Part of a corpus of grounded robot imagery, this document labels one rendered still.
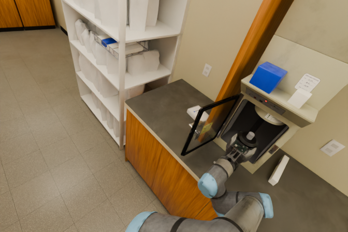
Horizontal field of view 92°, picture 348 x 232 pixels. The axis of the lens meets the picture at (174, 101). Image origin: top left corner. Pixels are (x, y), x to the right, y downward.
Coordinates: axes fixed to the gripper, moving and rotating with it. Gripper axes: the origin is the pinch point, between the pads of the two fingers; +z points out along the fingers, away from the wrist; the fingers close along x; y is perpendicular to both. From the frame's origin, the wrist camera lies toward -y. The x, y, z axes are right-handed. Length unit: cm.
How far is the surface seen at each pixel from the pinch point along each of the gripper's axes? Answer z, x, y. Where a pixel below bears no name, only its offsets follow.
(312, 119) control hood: 5.9, -13.3, 26.0
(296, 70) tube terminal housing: 17.7, 1.8, 35.8
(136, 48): 10, 107, 0
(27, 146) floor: -93, 165, -118
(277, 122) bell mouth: 19.4, -5.6, 7.1
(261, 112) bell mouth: 18.4, 3.1, 7.7
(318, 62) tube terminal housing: 18.1, -2.4, 41.9
